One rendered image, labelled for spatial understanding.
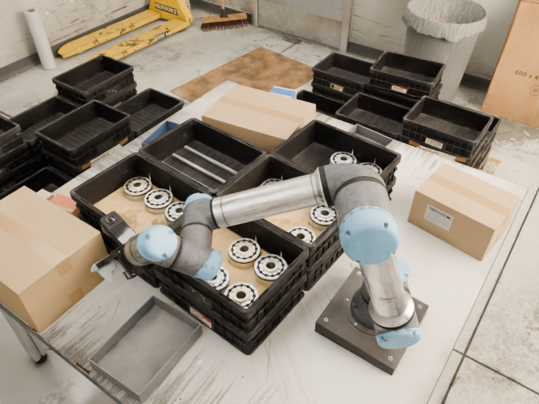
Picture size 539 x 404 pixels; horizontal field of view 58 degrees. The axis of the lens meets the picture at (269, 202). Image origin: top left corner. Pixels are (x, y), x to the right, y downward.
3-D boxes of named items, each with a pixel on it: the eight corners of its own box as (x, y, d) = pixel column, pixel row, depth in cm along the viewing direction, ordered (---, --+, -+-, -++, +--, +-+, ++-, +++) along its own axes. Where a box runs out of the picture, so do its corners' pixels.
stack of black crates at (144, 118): (157, 131, 331) (149, 86, 308) (191, 147, 318) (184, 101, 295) (111, 162, 307) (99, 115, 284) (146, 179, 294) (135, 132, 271)
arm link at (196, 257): (225, 233, 116) (183, 216, 112) (223, 272, 108) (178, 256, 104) (209, 251, 121) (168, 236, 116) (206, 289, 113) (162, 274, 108)
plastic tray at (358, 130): (359, 177, 208) (361, 167, 205) (322, 159, 218) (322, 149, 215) (392, 148, 223) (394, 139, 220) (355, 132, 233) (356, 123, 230)
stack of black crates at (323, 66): (378, 111, 351) (385, 66, 328) (358, 130, 333) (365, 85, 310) (329, 94, 368) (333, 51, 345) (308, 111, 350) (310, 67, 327)
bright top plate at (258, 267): (293, 264, 152) (293, 264, 152) (273, 285, 146) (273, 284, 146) (267, 250, 157) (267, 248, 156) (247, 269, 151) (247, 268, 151)
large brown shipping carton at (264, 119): (204, 153, 221) (200, 115, 207) (237, 120, 241) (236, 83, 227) (285, 179, 208) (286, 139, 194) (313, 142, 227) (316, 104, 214)
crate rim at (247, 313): (310, 254, 149) (311, 249, 147) (247, 321, 132) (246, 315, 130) (214, 199, 167) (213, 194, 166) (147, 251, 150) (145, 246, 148)
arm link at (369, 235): (413, 303, 140) (382, 169, 103) (426, 351, 130) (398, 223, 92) (371, 311, 143) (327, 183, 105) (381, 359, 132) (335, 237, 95)
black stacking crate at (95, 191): (215, 220, 174) (212, 195, 166) (151, 271, 157) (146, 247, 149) (141, 175, 192) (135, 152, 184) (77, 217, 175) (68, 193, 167)
